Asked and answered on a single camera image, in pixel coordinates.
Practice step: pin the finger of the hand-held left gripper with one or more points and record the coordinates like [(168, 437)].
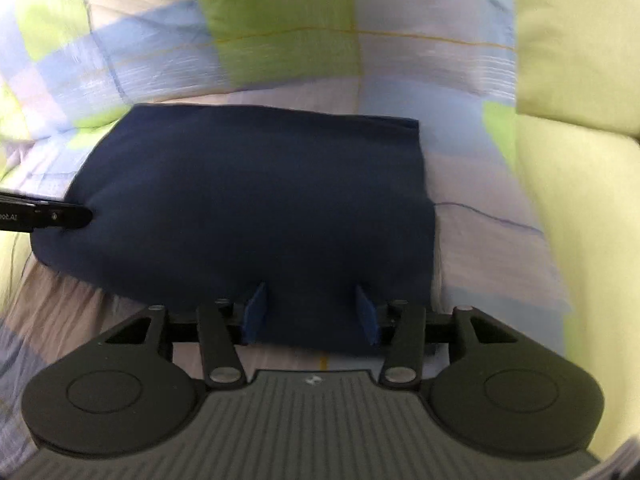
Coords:
[(60, 216)]

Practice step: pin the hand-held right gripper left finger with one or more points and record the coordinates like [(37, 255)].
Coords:
[(255, 312)]

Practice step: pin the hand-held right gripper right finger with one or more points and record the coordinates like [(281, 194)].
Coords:
[(366, 317)]

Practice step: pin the navy blue garment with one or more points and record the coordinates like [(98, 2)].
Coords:
[(250, 200)]

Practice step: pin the checkered pastel bedsheet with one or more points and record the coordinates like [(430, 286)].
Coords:
[(310, 50)]

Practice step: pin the light green blanket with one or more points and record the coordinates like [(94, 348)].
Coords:
[(575, 60)]

